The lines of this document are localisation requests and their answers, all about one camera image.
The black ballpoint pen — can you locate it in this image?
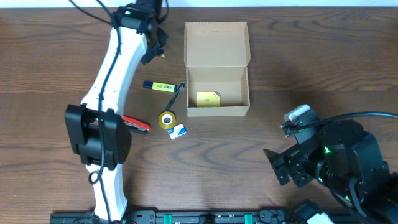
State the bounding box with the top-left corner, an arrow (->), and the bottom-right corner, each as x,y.
165,81 -> 187,111

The cardboard box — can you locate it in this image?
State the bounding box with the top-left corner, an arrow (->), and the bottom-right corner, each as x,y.
184,22 -> 251,117

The cream sticky note pad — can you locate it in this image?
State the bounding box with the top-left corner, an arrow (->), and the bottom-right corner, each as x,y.
196,91 -> 221,108

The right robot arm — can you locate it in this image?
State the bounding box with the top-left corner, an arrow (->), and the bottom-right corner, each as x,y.
264,105 -> 397,223

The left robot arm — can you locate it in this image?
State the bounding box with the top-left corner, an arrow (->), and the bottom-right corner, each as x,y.
65,1 -> 168,223

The yellow highlighter marker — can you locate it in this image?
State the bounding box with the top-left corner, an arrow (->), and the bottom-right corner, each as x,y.
142,81 -> 178,93

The green clamp right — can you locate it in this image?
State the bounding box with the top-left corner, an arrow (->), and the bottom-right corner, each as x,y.
244,214 -> 253,224

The green clamp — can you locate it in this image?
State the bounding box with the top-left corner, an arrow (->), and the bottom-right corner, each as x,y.
163,214 -> 173,224
244,214 -> 253,224

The red black stapler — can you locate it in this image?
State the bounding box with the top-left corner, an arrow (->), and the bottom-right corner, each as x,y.
123,116 -> 151,134

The yellow adhesive tape roll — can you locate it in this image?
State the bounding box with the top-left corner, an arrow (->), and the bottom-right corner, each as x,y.
159,111 -> 176,130

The blue white staples box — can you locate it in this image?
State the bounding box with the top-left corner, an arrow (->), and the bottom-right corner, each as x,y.
168,123 -> 187,139

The green clamp left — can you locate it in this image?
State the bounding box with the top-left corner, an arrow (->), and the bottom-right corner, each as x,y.
163,214 -> 173,224

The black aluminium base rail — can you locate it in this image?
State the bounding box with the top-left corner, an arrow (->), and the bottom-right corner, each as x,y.
49,210 -> 341,224

